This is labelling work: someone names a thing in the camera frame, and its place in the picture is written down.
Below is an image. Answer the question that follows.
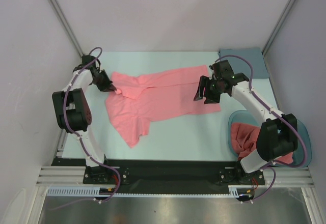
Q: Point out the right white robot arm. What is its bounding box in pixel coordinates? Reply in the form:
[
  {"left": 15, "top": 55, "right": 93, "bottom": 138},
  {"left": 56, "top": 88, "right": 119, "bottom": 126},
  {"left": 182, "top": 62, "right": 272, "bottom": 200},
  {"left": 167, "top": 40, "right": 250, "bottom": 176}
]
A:
[{"left": 194, "top": 73, "right": 299, "bottom": 184}]

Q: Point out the aluminium frame post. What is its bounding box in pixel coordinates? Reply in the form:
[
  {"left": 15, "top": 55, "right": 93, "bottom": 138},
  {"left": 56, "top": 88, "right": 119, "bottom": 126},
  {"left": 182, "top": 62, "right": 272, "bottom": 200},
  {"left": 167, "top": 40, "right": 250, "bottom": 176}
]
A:
[
  {"left": 48, "top": 0, "right": 84, "bottom": 57},
  {"left": 262, "top": 0, "right": 297, "bottom": 56}
]

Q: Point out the left aluminium frame post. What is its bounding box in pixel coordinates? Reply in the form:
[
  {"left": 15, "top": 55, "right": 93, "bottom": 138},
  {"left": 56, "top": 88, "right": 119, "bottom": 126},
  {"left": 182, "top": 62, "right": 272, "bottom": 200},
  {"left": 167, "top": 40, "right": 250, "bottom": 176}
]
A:
[{"left": 48, "top": 0, "right": 84, "bottom": 57}]

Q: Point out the pink t-shirt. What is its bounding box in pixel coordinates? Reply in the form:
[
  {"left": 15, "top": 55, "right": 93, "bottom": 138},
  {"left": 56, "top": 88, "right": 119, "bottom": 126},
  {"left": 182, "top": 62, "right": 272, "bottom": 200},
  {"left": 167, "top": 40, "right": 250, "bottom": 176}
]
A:
[
  {"left": 105, "top": 65, "right": 221, "bottom": 148},
  {"left": 230, "top": 123, "right": 293, "bottom": 169}
]

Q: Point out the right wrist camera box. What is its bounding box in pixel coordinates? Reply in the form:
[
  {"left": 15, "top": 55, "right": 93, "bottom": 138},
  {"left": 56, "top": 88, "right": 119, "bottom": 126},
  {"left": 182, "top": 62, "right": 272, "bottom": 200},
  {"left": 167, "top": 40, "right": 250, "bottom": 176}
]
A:
[{"left": 209, "top": 60, "right": 234, "bottom": 79}]

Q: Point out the right aluminium frame post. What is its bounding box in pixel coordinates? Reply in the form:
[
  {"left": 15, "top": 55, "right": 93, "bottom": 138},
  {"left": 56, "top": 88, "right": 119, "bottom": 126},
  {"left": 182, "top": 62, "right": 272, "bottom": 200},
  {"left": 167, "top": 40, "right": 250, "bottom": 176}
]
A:
[{"left": 262, "top": 0, "right": 297, "bottom": 56}]

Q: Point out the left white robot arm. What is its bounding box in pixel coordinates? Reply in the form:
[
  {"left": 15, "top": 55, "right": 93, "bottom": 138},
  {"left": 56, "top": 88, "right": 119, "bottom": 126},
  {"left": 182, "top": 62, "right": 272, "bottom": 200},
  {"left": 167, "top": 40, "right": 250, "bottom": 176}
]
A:
[{"left": 52, "top": 65, "right": 120, "bottom": 185}]

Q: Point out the teal plastic basin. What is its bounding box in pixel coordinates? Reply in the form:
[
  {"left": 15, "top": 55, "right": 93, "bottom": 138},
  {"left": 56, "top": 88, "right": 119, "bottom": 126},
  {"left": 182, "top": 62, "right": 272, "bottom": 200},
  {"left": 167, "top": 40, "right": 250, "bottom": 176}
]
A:
[{"left": 227, "top": 110, "right": 312, "bottom": 167}]

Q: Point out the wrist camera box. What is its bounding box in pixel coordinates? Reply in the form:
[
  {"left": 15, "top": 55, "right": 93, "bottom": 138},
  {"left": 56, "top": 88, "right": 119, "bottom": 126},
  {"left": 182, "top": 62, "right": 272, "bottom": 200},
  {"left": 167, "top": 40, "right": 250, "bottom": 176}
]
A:
[
  {"left": 209, "top": 60, "right": 234, "bottom": 79},
  {"left": 81, "top": 54, "right": 97, "bottom": 69}
]

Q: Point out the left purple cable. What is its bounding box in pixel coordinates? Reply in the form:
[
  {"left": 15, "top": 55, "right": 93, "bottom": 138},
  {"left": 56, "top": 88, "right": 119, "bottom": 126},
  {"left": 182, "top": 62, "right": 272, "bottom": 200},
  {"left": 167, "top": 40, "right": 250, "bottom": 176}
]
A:
[{"left": 48, "top": 47, "right": 122, "bottom": 211}]

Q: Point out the folded blue-grey t-shirt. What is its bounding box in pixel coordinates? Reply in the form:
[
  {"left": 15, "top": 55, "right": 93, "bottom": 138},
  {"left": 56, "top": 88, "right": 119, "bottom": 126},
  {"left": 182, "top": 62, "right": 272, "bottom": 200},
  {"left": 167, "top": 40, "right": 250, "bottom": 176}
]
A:
[{"left": 219, "top": 47, "right": 269, "bottom": 79}]

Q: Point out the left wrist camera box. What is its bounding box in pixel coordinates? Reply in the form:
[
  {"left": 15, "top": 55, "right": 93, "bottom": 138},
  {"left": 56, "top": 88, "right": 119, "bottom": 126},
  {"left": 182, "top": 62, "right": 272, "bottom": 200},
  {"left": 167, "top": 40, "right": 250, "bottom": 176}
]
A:
[{"left": 81, "top": 54, "right": 97, "bottom": 69}]

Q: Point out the white slotted cable duct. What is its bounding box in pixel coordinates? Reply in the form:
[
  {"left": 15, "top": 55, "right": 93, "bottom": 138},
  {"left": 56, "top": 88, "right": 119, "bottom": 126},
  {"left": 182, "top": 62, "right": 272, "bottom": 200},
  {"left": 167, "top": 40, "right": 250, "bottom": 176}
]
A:
[{"left": 47, "top": 185, "right": 258, "bottom": 199}]

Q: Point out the crumpled pink t-shirt in basin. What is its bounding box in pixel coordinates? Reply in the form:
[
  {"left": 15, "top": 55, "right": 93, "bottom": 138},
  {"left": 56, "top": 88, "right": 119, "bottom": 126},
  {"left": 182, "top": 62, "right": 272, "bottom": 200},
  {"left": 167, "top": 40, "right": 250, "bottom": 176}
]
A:
[{"left": 230, "top": 123, "right": 293, "bottom": 169}]

